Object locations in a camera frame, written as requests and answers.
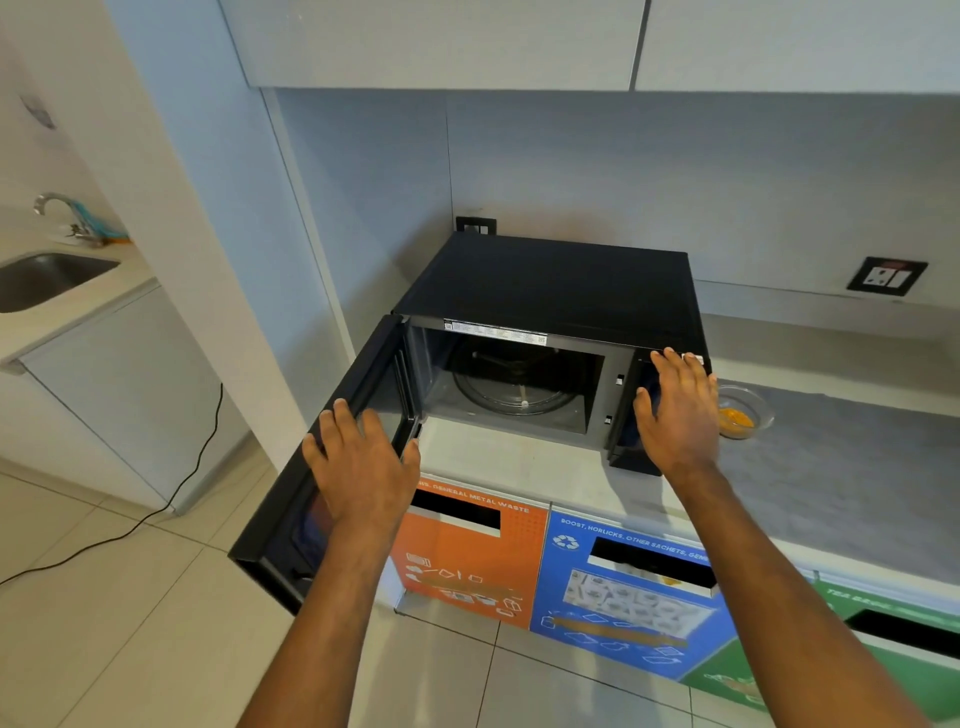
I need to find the orange waste bin panel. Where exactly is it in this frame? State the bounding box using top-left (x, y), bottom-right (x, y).
top-left (390, 480), bottom-right (551, 630)

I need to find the black microwave door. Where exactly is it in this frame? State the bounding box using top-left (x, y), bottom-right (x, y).
top-left (228, 313), bottom-right (423, 615)

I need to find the chrome faucet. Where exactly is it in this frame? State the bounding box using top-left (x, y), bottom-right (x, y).
top-left (33, 192), bottom-right (106, 248)

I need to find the grey counter mat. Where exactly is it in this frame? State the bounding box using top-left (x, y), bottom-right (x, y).
top-left (705, 382), bottom-right (960, 565)

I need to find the grey wall fixture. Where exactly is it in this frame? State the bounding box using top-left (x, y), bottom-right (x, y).
top-left (21, 93), bottom-right (58, 131)

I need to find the blue waste bin panel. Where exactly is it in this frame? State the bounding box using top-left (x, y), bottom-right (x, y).
top-left (529, 508), bottom-right (741, 682)

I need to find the black microwave oven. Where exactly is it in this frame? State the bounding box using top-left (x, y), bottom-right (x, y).
top-left (393, 232), bottom-right (712, 477)

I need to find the person's right forearm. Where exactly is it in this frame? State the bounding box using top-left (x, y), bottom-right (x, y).
top-left (663, 463), bottom-right (933, 728)

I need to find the clear glass bowl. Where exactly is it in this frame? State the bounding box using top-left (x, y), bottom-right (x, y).
top-left (716, 384), bottom-right (775, 441)

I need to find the black wall socket with switch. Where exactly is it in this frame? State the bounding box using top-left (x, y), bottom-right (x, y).
top-left (847, 256), bottom-right (929, 297)

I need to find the blue cloth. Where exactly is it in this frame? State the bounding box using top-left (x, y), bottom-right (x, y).
top-left (73, 204), bottom-right (133, 243)

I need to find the person's left forearm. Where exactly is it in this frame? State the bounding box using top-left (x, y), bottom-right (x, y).
top-left (238, 521), bottom-right (410, 728)

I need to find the black power cable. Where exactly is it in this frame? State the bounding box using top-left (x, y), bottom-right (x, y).
top-left (0, 382), bottom-right (225, 588)

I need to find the person's left hand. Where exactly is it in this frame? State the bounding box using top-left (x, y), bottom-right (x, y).
top-left (301, 398), bottom-right (423, 537)

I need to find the green waste bin panel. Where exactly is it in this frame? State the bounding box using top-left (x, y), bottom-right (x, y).
top-left (682, 573), bottom-right (960, 726)

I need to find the white under-sink cabinet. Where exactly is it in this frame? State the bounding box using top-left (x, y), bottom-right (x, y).
top-left (18, 281), bottom-right (252, 516)

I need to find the glass microwave turntable plate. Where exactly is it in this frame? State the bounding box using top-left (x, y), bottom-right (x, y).
top-left (452, 341), bottom-right (579, 416)

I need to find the wide white upper cabinet door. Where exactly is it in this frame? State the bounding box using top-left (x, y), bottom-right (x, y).
top-left (219, 0), bottom-right (646, 93)

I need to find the person's right hand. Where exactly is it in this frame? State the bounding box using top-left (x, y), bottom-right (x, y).
top-left (633, 347), bottom-right (721, 477)

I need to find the steel sink basin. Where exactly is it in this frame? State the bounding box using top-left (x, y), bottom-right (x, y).
top-left (0, 252), bottom-right (121, 315)

